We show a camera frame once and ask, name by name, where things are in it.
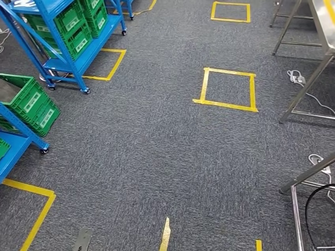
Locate steel workbench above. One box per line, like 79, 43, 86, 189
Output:
269, 0, 335, 124

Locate ragged yellow floor tape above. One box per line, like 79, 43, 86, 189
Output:
159, 217, 171, 251

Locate white cable with adapter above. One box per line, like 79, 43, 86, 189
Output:
287, 69, 335, 115
309, 154, 335, 205

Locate steel table frame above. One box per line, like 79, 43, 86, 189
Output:
278, 152, 335, 251

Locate black floor cable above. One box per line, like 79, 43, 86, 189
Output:
305, 184, 335, 251

